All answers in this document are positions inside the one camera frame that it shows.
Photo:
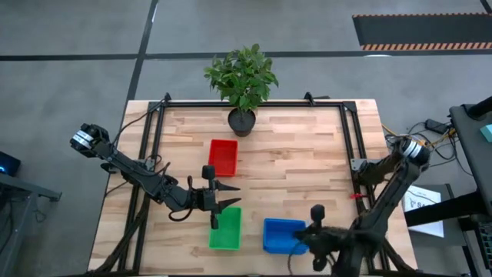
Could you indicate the grey metal bracket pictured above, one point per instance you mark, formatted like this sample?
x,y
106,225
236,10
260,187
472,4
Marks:
x,y
357,164

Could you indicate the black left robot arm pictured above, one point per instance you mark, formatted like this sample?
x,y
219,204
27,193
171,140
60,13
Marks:
x,y
130,169

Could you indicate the green plastic basket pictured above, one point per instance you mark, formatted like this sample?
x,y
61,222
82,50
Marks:
x,y
227,234

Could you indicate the white paper sheet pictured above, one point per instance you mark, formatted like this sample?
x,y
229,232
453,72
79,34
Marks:
x,y
423,215

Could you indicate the red clip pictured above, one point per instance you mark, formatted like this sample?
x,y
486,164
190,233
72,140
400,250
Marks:
x,y
356,196

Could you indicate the black power adapter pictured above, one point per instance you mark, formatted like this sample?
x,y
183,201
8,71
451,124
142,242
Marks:
x,y
436,125

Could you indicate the black aluminium rig frame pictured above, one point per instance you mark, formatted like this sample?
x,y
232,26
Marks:
x,y
300,104

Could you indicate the grey stand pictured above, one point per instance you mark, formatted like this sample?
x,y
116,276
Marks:
x,y
23,188

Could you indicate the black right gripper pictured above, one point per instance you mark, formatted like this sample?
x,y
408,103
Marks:
x,y
326,240

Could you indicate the dark device with blue light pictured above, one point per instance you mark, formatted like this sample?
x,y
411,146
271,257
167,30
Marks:
x,y
7,163

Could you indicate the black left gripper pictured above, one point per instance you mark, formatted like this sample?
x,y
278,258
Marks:
x,y
205,200

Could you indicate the black plant pot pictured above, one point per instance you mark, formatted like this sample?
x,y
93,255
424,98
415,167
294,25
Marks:
x,y
241,123

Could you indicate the blue plastic basket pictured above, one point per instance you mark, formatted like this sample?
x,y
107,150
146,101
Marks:
x,y
278,236

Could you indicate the red plastic basket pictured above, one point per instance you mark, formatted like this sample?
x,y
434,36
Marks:
x,y
223,157

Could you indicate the black clamp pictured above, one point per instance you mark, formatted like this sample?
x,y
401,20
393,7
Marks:
x,y
167,97
308,96

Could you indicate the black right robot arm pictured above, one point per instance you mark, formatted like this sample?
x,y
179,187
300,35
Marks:
x,y
388,200

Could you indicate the teal box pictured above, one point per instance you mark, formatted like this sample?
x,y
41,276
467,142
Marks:
x,y
487,133

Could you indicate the black side desk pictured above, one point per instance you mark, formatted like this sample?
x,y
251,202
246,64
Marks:
x,y
471,134

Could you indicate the black hazard striped floor mat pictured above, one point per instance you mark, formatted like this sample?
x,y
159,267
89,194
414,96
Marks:
x,y
423,29

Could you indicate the green leafy potted plant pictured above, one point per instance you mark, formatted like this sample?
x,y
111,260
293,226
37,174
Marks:
x,y
242,77

